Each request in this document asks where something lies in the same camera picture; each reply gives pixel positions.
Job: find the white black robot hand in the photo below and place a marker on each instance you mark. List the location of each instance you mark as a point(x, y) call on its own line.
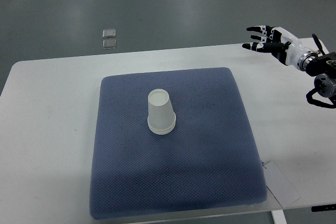
point(283, 45)

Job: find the white paper cup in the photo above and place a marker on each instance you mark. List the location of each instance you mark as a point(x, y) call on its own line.
point(160, 111)
point(161, 131)

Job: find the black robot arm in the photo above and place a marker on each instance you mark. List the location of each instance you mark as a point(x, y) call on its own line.
point(323, 69)

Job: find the white paper tag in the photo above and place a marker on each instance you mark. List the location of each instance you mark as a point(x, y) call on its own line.
point(280, 187)

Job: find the blue grey textured cushion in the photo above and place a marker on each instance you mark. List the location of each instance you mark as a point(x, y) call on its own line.
point(209, 160)

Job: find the black table control panel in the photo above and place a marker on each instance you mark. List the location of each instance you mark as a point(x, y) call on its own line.
point(322, 208)

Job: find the white table leg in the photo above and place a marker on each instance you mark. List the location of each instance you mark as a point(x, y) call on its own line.
point(278, 217)

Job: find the upper metal floor plate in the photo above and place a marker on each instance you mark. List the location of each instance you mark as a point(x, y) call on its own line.
point(109, 33)

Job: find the metal floor plate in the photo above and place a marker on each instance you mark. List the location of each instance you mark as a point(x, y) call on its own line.
point(109, 44)
point(109, 33)

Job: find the lower metal floor plate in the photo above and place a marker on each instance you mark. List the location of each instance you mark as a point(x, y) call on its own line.
point(109, 44)

